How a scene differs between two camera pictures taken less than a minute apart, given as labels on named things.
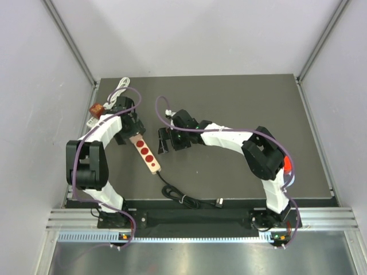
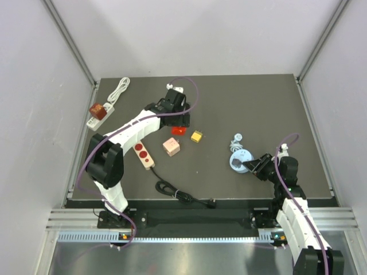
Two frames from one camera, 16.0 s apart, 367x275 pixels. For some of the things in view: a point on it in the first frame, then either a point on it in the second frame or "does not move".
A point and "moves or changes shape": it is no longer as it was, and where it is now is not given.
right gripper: (167, 134) → (265, 160)
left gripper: (136, 128) → (183, 120)
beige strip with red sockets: (146, 153) moves or changes shape
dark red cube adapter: (96, 110) does not move
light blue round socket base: (292, 178) moves or changes shape
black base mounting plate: (153, 219) does not move
